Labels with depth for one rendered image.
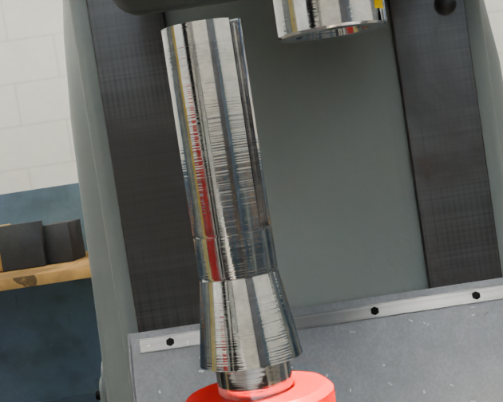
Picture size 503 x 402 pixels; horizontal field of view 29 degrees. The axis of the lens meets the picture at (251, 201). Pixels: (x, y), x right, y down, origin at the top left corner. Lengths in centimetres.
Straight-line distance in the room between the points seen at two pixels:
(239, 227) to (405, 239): 53
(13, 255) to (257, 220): 395
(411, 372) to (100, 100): 33
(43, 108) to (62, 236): 77
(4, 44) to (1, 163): 56
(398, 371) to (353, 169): 17
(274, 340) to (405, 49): 54
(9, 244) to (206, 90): 396
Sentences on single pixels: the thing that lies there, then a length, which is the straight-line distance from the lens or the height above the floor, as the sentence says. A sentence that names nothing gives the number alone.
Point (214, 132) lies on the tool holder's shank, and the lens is 28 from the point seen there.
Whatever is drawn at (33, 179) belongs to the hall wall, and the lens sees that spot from 473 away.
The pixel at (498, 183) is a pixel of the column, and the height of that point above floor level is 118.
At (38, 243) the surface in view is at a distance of 420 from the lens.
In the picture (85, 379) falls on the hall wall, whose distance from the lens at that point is 479.
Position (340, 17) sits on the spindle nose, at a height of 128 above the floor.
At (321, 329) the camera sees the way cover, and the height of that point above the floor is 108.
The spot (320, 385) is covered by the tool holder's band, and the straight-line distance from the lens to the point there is 30.
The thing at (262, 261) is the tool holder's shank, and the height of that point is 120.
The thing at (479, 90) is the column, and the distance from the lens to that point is 82.
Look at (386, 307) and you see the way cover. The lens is 81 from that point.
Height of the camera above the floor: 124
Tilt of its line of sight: 3 degrees down
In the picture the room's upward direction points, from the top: 9 degrees counter-clockwise
